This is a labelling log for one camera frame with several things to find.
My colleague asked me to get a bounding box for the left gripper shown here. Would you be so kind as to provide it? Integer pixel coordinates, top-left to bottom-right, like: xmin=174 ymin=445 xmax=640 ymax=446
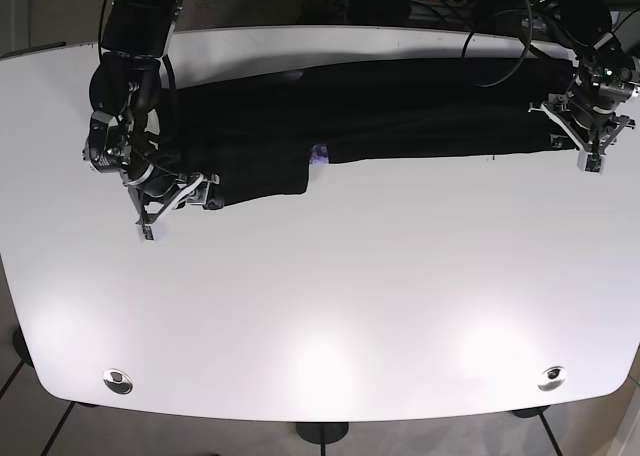
xmin=529 ymin=70 xmax=639 ymax=154

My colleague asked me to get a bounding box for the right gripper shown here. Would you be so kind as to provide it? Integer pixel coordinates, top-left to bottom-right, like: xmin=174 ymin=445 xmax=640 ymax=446
xmin=83 ymin=136 xmax=223 ymax=226

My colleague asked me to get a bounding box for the black printed T-shirt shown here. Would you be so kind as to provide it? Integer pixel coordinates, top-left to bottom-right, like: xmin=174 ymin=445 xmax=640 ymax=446
xmin=160 ymin=58 xmax=573 ymax=205

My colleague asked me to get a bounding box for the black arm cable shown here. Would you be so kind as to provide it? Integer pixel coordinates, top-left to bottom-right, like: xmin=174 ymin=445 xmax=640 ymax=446
xmin=97 ymin=0 xmax=181 ymax=177
xmin=459 ymin=0 xmax=576 ymax=88

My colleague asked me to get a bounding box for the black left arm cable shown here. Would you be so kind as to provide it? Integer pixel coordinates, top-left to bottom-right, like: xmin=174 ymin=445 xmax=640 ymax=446
xmin=459 ymin=0 xmax=576 ymax=88

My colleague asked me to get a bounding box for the chrome table grommet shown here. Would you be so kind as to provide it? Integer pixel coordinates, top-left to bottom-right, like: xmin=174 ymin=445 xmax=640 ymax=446
xmin=103 ymin=368 xmax=133 ymax=395
xmin=537 ymin=366 xmax=567 ymax=392

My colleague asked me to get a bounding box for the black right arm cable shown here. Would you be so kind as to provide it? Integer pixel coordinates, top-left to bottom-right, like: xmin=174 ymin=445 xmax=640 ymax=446
xmin=97 ymin=0 xmax=181 ymax=177

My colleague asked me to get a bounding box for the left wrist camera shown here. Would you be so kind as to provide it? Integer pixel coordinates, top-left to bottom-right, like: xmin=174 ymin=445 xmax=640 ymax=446
xmin=577 ymin=149 xmax=605 ymax=174

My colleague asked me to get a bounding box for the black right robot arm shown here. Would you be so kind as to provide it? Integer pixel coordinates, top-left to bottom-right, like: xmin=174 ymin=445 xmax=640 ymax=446
xmin=83 ymin=0 xmax=224 ymax=240

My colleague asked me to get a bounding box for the left chrome table grommet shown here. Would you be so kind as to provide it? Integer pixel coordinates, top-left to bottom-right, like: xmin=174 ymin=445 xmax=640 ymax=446
xmin=103 ymin=368 xmax=133 ymax=395

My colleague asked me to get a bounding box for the black table base foot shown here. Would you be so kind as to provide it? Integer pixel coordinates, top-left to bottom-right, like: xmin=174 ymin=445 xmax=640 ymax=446
xmin=295 ymin=422 xmax=349 ymax=446

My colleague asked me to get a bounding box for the right chrome table grommet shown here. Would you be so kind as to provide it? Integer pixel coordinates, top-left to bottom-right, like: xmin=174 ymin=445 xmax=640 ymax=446
xmin=537 ymin=366 xmax=567 ymax=392

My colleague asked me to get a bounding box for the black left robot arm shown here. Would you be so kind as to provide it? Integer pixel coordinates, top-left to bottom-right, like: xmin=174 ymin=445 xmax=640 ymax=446
xmin=529 ymin=0 xmax=639 ymax=156

